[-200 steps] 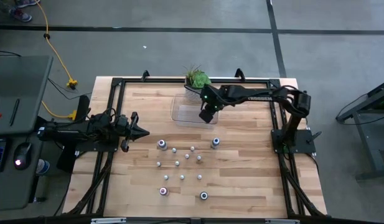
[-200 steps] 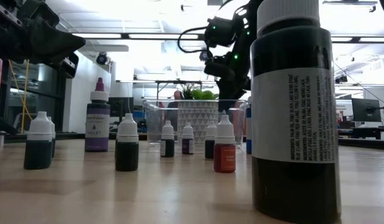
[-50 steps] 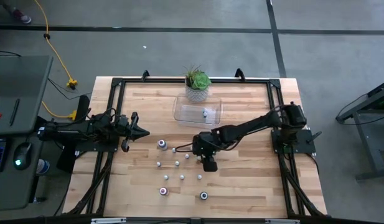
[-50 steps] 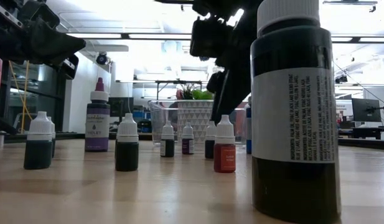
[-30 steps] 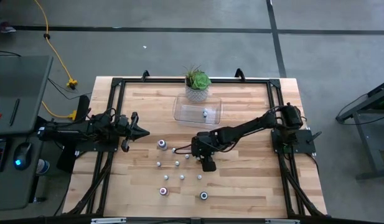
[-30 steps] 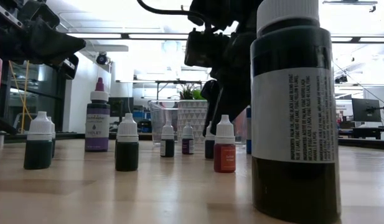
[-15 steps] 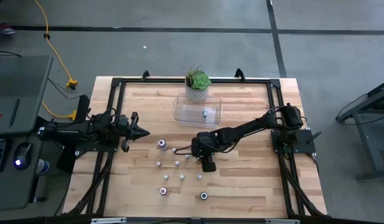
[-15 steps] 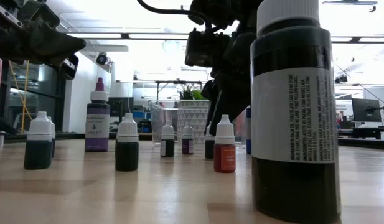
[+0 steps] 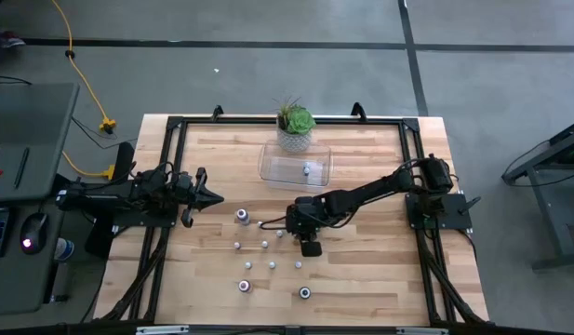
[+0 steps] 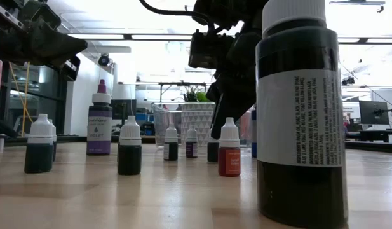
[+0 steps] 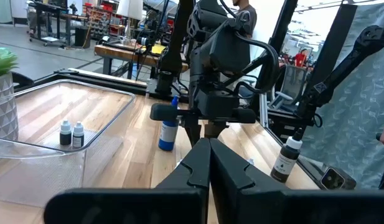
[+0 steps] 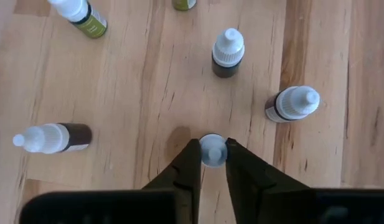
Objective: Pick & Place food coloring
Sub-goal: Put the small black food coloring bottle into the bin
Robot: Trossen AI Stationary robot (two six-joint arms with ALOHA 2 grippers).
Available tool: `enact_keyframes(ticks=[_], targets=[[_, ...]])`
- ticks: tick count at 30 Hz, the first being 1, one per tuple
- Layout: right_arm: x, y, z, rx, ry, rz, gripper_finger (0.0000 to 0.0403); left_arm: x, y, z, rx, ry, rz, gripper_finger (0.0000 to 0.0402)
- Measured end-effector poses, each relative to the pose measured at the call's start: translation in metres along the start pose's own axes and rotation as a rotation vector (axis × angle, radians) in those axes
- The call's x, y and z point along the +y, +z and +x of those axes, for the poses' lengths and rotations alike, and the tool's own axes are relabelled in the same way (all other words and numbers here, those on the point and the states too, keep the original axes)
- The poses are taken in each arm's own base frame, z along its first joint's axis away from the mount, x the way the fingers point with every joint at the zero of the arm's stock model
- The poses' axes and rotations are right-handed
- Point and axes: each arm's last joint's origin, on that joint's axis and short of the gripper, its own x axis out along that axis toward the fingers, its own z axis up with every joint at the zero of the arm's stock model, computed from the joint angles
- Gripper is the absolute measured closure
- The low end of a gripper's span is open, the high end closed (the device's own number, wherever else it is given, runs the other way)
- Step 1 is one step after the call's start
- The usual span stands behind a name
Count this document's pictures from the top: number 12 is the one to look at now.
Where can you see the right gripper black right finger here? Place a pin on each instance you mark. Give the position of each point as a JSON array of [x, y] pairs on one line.
[[244, 174]]

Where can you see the small green dropper bottle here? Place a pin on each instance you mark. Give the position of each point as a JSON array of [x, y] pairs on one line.
[[184, 3], [81, 17]]

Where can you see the small purple dropper bottle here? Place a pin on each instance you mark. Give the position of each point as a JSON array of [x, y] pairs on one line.
[[292, 104]]

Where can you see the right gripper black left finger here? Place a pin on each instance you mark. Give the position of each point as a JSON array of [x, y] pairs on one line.
[[185, 171]]

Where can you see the small black dropper bottle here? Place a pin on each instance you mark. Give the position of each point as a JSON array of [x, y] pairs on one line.
[[228, 53]]

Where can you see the small brown dropper bottle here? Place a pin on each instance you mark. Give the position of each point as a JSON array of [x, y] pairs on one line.
[[213, 151]]

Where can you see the small red dropper bottle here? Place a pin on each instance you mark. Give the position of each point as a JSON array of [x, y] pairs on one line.
[[53, 138]]

